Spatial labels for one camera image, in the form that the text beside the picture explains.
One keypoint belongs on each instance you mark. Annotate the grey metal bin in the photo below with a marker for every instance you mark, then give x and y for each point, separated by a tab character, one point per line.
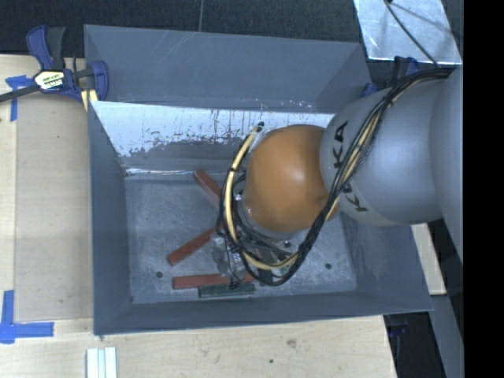
165	219

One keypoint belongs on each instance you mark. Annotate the red-brown flat block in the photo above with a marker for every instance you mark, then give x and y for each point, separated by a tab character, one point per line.
197	281
189	248
206	183

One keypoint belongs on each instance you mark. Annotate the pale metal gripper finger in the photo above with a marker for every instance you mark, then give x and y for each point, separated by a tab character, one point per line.
223	267
217	249

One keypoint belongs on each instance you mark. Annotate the dark green flat block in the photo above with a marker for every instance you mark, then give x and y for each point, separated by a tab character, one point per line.
214	291

